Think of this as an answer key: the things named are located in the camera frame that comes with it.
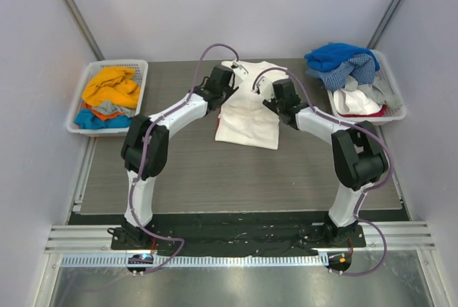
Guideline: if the white t-shirt red print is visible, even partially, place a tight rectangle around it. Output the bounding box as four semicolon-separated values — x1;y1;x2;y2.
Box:
215;61;288;150

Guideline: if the grey t-shirt in basket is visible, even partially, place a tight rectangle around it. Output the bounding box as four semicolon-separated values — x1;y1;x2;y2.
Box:
344;75;403;109

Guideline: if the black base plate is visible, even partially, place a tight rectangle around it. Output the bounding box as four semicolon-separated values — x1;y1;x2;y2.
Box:
107;211;366;258

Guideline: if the yellow t-shirt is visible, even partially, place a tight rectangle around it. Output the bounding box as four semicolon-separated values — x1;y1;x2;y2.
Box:
82;67;141;109

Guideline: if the grey shirt left basket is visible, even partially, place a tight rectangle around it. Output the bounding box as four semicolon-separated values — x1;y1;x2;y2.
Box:
92;100;136;117

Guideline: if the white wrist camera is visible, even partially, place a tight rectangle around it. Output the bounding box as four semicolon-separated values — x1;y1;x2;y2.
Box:
230;60;249;81
252;76;275;101

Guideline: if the blue t-shirt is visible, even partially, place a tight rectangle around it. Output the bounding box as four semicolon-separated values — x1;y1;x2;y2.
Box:
304;43;380;72

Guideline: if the orange shirt left basket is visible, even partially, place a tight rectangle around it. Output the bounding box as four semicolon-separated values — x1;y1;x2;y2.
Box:
82;102;126;121

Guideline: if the left white plastic basket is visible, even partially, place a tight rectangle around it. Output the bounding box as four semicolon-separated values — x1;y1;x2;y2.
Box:
67;59;148;137

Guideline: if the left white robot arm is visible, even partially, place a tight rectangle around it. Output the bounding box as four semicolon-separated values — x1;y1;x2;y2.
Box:
107;64;236;250

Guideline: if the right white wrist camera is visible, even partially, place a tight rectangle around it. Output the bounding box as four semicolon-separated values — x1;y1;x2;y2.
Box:
252;76;275;101

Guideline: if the blue checkered cloth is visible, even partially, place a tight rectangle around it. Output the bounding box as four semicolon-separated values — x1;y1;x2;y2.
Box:
306;53;380;92

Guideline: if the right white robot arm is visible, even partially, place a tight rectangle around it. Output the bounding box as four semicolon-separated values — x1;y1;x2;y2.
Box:
255;79;389;245

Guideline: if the aluminium rail frame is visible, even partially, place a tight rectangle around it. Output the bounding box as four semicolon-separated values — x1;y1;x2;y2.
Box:
45;137;434;255

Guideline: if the red shirt in basket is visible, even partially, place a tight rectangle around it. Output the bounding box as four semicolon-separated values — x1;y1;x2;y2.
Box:
340;104;387;118

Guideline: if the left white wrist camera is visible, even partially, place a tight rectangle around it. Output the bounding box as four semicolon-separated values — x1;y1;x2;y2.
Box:
230;60;249;81

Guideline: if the teal t-shirt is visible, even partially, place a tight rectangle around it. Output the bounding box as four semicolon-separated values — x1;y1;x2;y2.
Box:
74;109;132;130

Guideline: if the white plastic basket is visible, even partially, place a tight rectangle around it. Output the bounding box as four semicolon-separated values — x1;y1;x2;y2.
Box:
67;59;148;137
327;49;407;126

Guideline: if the slotted cable duct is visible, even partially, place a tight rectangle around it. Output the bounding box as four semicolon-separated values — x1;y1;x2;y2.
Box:
60;253;328;268

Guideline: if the right white plastic basket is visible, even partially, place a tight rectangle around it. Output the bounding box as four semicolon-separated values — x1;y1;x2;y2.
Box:
327;49;407;126

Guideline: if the right aluminium corner post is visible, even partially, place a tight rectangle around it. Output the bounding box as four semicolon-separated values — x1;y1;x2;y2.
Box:
367;0;404;49

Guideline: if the aluminium corner post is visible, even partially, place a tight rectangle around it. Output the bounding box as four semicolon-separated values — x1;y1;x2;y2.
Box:
62;0;104;61
367;0;404;49

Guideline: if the left aluminium corner post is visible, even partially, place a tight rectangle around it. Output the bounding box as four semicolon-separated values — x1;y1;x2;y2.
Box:
62;0;104;61

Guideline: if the white shirt in basket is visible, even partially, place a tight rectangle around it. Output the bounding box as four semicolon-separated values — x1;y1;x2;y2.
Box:
333;89;382;114

